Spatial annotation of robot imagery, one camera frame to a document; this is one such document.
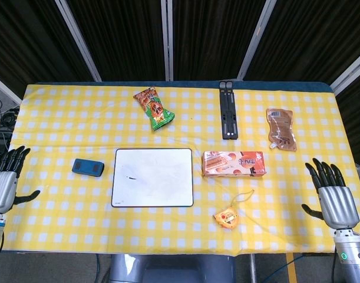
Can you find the orange green snack bag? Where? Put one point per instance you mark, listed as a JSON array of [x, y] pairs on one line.
[[154, 109]]

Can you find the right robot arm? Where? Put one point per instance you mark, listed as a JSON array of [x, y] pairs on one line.
[[350, 256]]

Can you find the white partition frame post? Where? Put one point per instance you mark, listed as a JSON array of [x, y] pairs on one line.
[[4, 90], [255, 39], [167, 39], [349, 70], [78, 39]]

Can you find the yellow checkered tablecloth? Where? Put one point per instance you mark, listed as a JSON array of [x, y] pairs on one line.
[[179, 230]]

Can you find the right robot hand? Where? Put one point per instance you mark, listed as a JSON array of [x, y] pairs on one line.
[[336, 203]]

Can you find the brown sauce pouch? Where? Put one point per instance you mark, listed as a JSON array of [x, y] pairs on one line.
[[281, 129]]

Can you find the blue eraser block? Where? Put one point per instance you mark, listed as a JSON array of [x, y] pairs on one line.
[[88, 167]]

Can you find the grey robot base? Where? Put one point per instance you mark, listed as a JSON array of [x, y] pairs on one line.
[[171, 269]]

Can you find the white drawing board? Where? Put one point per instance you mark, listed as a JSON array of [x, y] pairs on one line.
[[152, 177]]

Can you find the black folding stand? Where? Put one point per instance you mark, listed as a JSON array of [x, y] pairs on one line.
[[229, 110]]

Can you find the orange tape measure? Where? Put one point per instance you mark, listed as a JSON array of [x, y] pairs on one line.
[[227, 217]]

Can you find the orange biscuit box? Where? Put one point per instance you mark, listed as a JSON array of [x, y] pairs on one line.
[[234, 164]]

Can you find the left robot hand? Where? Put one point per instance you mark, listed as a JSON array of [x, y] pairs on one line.
[[1, 188]]

